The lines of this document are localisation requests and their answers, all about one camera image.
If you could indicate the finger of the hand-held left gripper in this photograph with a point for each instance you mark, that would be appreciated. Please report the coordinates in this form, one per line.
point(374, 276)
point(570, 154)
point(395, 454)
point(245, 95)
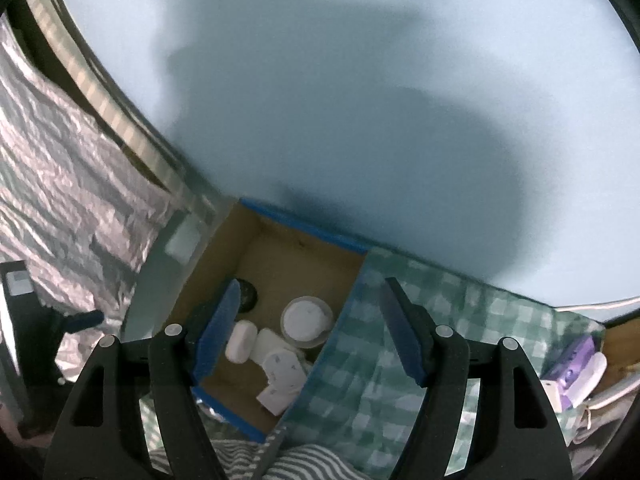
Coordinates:
point(85, 320)

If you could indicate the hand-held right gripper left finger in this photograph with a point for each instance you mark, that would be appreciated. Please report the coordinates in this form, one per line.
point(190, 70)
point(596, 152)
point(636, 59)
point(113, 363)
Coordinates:
point(220, 330)

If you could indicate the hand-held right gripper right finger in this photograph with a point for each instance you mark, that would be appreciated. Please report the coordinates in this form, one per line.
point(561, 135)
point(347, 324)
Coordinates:
point(402, 335)

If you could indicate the white oval case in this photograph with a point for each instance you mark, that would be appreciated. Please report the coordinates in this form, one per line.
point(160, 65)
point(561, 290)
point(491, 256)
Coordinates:
point(240, 341)

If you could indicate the round white disc dark rim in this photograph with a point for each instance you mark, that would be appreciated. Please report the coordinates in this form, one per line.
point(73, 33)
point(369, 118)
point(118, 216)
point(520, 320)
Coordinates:
point(246, 295)

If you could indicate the white charger adapter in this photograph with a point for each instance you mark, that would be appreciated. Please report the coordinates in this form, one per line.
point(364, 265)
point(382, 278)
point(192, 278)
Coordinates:
point(267, 342)

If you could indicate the white octagonal device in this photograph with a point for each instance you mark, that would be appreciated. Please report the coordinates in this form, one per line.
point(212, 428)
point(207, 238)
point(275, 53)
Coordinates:
point(282, 367)

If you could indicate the small white square device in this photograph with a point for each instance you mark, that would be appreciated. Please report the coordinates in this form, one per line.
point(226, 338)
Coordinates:
point(274, 401)

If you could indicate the blue cardboard box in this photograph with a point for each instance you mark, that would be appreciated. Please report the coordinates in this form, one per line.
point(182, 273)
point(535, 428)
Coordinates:
point(285, 260)

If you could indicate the green checked cloth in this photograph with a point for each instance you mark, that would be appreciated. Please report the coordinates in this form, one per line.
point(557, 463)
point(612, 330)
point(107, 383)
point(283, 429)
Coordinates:
point(360, 360)

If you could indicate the white packet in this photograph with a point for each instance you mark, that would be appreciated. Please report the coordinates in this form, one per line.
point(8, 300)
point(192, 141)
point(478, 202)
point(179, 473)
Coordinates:
point(182, 242)

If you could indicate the silver foil blanket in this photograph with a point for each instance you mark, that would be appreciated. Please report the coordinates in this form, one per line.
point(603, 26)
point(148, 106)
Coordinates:
point(60, 185)

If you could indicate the grey striped cloth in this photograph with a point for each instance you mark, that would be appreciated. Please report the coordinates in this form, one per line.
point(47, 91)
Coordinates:
point(310, 462)

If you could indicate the purple device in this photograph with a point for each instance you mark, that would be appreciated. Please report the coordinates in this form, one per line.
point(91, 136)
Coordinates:
point(567, 365)

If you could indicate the white rounded container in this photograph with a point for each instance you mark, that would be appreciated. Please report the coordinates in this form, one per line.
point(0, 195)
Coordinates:
point(592, 375)

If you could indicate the striped fabric edge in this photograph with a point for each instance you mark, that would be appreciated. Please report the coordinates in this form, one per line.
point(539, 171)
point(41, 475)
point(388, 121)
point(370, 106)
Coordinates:
point(100, 105)

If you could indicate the wooden box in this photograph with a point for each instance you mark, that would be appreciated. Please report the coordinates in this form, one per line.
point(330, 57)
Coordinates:
point(622, 342)

